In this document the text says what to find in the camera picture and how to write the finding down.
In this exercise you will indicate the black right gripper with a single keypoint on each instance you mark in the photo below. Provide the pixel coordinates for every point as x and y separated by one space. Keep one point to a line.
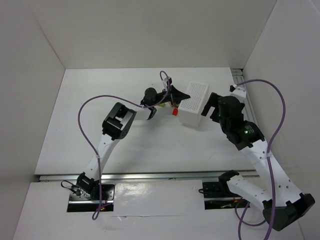
215 105

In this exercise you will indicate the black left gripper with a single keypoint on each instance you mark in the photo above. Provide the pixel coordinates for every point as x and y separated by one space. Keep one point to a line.
169 93

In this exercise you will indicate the white perforated plastic box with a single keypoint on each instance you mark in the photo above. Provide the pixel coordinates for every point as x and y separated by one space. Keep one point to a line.
189 110

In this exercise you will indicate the long natural wood plank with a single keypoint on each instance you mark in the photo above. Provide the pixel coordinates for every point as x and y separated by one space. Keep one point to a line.
171 100

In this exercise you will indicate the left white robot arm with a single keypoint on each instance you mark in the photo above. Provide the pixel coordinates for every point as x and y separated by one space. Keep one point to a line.
116 126

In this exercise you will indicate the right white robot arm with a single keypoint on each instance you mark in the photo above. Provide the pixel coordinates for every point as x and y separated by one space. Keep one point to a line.
282 202

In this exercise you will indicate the red wedge block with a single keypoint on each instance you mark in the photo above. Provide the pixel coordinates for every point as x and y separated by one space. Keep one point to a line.
175 112

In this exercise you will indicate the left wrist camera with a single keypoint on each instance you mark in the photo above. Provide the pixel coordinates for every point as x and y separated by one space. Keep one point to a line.
167 82

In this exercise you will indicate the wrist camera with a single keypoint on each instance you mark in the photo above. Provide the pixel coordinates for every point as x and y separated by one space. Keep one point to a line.
238 92
167 82

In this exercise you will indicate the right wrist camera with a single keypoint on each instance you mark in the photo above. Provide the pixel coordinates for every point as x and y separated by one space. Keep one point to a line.
238 92

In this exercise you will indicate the front aluminium rail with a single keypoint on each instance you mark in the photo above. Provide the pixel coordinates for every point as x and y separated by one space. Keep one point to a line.
140 176

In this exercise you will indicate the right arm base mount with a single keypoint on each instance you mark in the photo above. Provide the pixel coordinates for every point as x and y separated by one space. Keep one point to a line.
217 198

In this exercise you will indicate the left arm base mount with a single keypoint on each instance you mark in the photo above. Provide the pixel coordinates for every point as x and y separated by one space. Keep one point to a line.
80 201

